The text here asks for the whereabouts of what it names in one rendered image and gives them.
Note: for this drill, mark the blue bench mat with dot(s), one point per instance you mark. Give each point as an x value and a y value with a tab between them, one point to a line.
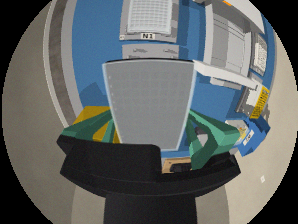
95	40

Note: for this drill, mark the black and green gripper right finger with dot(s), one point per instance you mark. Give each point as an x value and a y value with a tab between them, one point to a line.
221	138

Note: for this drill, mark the white button box with green key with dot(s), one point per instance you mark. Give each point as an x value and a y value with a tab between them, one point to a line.
201	135

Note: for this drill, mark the yellow open-top bin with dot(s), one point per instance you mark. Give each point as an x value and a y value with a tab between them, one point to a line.
90	111

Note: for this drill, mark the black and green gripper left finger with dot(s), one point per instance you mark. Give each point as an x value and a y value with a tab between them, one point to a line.
87	128

